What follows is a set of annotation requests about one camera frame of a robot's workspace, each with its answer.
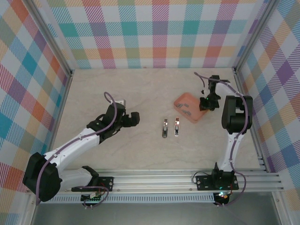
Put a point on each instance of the pink plastic tray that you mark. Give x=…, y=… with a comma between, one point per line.
x=187, y=98

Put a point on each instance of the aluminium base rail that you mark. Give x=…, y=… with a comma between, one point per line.
x=152, y=181

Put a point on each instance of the aluminium frame corner post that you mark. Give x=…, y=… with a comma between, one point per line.
x=252, y=35
x=51, y=37

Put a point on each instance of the aluminium frame side rail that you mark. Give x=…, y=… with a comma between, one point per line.
x=256, y=145

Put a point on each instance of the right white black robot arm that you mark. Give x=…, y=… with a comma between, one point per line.
x=234, y=145

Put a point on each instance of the taupe mini stapler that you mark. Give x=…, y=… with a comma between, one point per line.
x=165, y=130

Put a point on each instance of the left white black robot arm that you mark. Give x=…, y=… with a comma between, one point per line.
x=70, y=145

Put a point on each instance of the small electronics board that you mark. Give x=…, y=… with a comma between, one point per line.
x=222, y=198
x=92, y=198

